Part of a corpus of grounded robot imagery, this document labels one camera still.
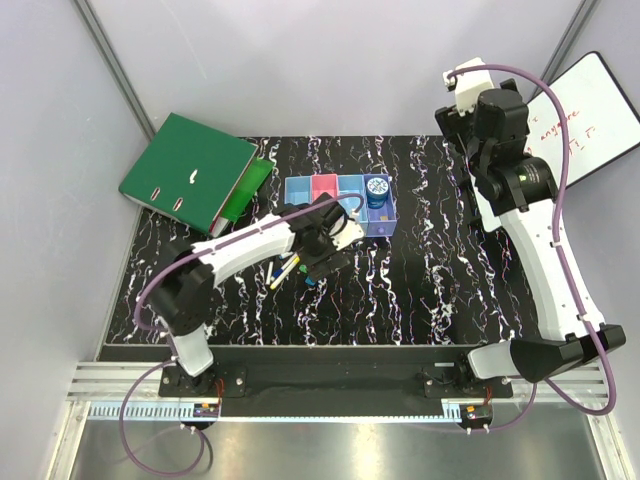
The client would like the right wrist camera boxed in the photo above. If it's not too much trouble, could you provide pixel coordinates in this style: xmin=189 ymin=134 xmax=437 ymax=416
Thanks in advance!
xmin=442 ymin=70 xmax=494 ymax=116

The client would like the blue cleaning gel jar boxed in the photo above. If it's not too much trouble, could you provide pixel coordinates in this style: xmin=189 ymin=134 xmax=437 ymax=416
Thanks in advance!
xmin=364 ymin=175 xmax=390 ymax=209

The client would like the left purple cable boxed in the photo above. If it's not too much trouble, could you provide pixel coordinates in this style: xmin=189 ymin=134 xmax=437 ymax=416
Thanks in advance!
xmin=118 ymin=193 xmax=365 ymax=474

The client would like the yellow-tipped white marker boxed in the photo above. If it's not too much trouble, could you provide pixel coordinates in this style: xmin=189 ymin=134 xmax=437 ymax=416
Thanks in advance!
xmin=281 ymin=255 xmax=300 ymax=275

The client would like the green transparent folder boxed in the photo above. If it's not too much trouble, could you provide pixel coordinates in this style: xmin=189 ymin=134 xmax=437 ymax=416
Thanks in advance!
xmin=218 ymin=158 xmax=275 ymax=222

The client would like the pink bin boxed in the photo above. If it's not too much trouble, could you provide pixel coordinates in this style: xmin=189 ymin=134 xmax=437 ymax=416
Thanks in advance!
xmin=311 ymin=174 xmax=339 ymax=202

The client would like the green ring binder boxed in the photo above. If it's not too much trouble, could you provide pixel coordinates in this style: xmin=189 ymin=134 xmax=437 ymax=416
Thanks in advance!
xmin=119 ymin=113 xmax=256 ymax=234

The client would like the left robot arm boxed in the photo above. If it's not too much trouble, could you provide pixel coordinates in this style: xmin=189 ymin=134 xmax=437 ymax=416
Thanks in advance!
xmin=134 ymin=193 xmax=364 ymax=396

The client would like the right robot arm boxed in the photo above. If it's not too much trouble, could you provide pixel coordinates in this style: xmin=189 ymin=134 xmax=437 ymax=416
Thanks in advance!
xmin=435 ymin=88 xmax=626 ymax=397

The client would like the purple bin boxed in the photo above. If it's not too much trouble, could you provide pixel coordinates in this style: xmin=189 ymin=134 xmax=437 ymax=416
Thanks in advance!
xmin=364 ymin=174 xmax=397 ymax=237

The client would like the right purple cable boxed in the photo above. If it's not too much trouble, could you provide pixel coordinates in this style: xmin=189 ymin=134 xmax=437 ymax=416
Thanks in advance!
xmin=447 ymin=63 xmax=617 ymax=436

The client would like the thin white pen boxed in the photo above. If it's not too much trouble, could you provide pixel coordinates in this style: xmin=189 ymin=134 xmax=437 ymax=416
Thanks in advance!
xmin=266 ymin=261 xmax=274 ymax=284

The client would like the aluminium frame rail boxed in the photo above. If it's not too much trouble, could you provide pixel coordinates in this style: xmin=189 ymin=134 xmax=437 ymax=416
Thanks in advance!
xmin=64 ymin=319 xmax=614 ymax=436

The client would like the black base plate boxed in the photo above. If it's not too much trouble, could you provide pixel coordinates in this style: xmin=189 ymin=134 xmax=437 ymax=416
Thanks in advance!
xmin=159 ymin=346 xmax=513 ymax=421

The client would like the light blue bin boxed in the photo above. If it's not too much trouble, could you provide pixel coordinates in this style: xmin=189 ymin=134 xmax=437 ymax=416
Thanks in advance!
xmin=338 ymin=174 xmax=368 ymax=224
xmin=284 ymin=176 xmax=313 ymax=205

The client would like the purple cable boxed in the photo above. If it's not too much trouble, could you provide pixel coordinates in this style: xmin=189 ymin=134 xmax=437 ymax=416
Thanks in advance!
xmin=118 ymin=193 xmax=365 ymax=474
xmin=447 ymin=63 xmax=617 ymax=436

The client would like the white whiteboard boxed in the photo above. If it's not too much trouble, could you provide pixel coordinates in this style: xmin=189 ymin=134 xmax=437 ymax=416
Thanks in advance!
xmin=526 ymin=51 xmax=639 ymax=186

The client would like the white marker blue tip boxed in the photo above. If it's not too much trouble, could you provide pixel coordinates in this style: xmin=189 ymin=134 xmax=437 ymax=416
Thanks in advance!
xmin=270 ymin=265 xmax=293 ymax=290

